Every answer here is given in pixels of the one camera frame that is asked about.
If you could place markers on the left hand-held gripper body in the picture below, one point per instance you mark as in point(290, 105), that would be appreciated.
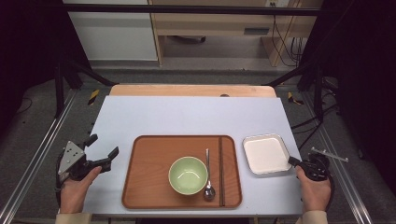
point(73, 157)

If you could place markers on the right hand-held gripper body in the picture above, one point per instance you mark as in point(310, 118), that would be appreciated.
point(316, 169)

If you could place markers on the white square plate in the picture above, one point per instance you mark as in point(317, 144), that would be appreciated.
point(266, 154)

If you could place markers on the brown wooden tray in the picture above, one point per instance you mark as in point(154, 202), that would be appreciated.
point(149, 168)

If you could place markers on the light green bowl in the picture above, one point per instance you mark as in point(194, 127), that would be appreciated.
point(188, 175)

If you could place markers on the metal spoon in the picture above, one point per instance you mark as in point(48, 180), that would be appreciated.
point(209, 193)

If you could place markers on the person's right hand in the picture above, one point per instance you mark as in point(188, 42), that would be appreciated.
point(314, 196)

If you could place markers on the person's left hand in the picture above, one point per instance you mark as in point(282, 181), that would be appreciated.
point(74, 196)

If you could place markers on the yellow black floor tape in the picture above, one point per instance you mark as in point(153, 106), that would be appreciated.
point(292, 98)
point(93, 97)

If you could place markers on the black metal stand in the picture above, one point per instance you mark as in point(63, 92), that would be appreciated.
point(317, 90)
point(59, 90)

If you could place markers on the black curtain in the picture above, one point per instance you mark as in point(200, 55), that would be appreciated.
point(28, 46)
point(364, 77)

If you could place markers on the white cabinet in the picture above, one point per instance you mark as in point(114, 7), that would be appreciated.
point(115, 34)

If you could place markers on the light wooden desk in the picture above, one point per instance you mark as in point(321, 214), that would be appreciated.
point(211, 23)

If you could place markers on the metal floor rail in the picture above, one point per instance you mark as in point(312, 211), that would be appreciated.
point(345, 186)
point(37, 155)

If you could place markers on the black horizontal frame bar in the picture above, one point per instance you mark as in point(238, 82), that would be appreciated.
point(186, 9)

